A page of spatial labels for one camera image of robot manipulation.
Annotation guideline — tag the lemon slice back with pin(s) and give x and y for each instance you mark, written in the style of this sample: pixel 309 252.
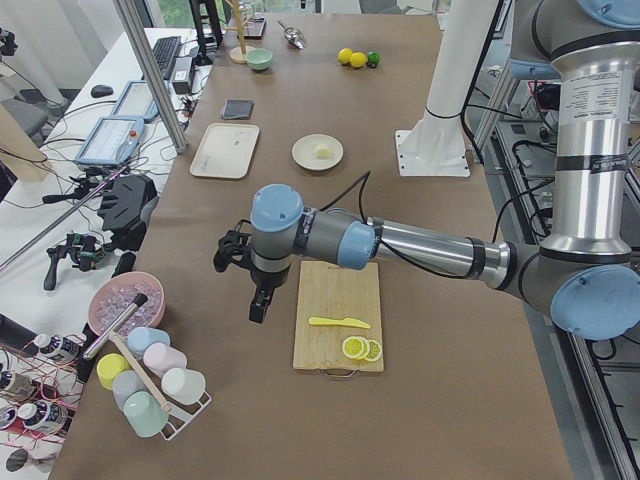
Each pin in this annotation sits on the lemon slice back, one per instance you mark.
pixel 374 352

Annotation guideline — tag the wooden cutting board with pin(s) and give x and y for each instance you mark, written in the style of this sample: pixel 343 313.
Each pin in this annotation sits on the wooden cutting board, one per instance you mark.
pixel 326 290

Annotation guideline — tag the mint green bowl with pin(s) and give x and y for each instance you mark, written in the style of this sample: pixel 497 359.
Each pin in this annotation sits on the mint green bowl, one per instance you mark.
pixel 259 59

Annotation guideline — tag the metal ice scoop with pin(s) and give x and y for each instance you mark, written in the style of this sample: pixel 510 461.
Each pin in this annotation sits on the metal ice scoop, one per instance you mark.
pixel 293 35

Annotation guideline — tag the cream rabbit tray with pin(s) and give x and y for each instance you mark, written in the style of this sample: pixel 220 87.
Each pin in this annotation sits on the cream rabbit tray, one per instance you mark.
pixel 225 151

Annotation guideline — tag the cream round plate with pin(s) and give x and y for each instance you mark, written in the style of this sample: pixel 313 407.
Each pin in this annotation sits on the cream round plate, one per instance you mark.
pixel 317 152

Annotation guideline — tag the wooden mug tree stand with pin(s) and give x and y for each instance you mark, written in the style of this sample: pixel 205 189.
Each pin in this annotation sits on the wooden mug tree stand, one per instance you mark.
pixel 238 53

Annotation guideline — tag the blue teach pendant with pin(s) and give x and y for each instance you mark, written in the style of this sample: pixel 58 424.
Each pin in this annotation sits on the blue teach pendant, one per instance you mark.
pixel 111 142
pixel 136 100

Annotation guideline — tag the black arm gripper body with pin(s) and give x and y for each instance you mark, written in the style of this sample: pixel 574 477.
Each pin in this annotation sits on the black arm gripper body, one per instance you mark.
pixel 264 278

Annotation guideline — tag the mint green cup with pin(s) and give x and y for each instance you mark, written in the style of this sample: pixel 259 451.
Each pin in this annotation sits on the mint green cup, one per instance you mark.
pixel 145 414

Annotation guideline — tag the pink cup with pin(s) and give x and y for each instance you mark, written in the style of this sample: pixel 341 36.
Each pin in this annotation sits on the pink cup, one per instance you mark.
pixel 160 358

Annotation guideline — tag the aluminium frame post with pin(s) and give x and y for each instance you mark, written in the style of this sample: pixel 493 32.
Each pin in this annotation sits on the aluminium frame post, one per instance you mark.
pixel 133 27

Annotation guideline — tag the yellow plastic knife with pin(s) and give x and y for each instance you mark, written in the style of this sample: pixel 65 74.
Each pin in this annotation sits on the yellow plastic knife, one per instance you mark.
pixel 348 322

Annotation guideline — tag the blue cup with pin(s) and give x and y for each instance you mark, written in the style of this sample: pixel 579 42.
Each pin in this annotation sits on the blue cup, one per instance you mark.
pixel 141 338

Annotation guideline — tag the yellow lemon lower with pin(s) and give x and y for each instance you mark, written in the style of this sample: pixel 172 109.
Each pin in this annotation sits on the yellow lemon lower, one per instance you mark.
pixel 344 56

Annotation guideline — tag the white cup rack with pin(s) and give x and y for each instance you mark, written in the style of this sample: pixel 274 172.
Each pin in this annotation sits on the white cup rack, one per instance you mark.
pixel 180 415

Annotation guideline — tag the black computer mouse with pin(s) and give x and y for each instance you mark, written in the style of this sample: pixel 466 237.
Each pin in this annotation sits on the black computer mouse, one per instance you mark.
pixel 100 91

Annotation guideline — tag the pink ice bowl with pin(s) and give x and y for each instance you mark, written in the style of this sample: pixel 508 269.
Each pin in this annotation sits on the pink ice bowl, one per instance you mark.
pixel 118 293

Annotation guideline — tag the grey cup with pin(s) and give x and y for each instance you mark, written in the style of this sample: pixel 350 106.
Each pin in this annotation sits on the grey cup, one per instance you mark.
pixel 125 385

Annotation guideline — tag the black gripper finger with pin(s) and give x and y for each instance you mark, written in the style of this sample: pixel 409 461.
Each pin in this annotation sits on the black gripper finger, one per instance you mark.
pixel 260 304

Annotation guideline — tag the black keyboard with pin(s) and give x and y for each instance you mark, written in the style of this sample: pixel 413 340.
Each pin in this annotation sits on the black keyboard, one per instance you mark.
pixel 165 52

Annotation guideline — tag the green lime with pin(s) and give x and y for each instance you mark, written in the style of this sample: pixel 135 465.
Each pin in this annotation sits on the green lime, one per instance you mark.
pixel 373 59

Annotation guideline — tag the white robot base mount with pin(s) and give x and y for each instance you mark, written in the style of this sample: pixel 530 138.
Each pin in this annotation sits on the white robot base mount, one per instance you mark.
pixel 435 146

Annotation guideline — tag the yellow cup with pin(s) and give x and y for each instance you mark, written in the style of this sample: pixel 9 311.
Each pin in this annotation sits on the yellow cup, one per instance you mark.
pixel 109 367

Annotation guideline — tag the grey folded cloth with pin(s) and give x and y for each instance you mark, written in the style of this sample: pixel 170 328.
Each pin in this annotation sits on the grey folded cloth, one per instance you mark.
pixel 237 109

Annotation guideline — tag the blue teach pendant far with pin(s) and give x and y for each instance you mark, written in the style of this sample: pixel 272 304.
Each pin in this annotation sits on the blue teach pendant far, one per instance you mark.
pixel 136 100

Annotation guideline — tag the blue teach pendant near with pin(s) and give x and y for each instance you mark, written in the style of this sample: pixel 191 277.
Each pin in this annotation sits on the blue teach pendant near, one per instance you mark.
pixel 111 142

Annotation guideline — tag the lemon slice front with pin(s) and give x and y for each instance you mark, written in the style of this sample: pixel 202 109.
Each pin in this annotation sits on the lemon slice front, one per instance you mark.
pixel 355 347

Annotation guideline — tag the lemon slice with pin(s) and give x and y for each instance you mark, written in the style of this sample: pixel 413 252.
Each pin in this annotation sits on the lemon slice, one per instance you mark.
pixel 355 347
pixel 374 352

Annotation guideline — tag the yellow lemon upper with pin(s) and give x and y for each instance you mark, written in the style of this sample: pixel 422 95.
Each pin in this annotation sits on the yellow lemon upper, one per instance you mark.
pixel 358 60

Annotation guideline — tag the yellow lemon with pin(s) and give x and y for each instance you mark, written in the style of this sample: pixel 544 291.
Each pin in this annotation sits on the yellow lemon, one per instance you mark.
pixel 344 56
pixel 358 60

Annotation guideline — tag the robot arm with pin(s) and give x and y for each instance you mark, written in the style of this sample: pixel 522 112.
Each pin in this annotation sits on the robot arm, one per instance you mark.
pixel 546 30
pixel 580 276

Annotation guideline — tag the white cup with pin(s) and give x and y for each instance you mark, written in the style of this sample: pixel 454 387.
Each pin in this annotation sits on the white cup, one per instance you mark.
pixel 184 385

